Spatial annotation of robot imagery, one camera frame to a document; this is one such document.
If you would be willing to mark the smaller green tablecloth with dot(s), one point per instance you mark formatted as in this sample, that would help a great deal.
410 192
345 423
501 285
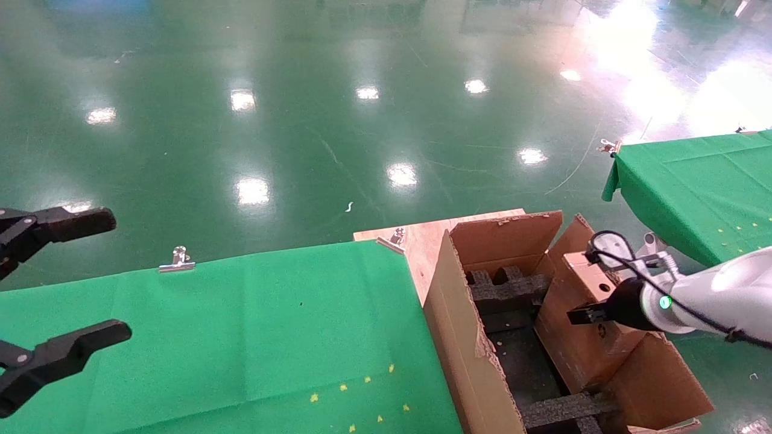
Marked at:
693 181

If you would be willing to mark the large green tablecloth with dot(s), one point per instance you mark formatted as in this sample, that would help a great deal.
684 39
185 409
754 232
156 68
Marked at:
211 337

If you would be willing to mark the small brown cardboard box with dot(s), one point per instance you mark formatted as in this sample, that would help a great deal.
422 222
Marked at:
579 352

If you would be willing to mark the notched black foam insert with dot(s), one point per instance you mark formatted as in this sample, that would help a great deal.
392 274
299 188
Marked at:
512 289

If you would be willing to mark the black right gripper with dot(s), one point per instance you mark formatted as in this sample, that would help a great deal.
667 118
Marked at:
626 304

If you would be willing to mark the white tubular frame piece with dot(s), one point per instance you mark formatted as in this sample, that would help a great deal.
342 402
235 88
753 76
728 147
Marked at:
652 244

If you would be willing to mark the large open cardboard carton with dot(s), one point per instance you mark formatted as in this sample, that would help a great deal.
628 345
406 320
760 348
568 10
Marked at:
464 337

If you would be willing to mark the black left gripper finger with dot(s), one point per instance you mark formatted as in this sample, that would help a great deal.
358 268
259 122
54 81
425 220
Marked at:
60 355
72 223

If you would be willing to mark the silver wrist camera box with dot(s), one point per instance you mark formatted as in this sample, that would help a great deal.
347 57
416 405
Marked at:
612 246

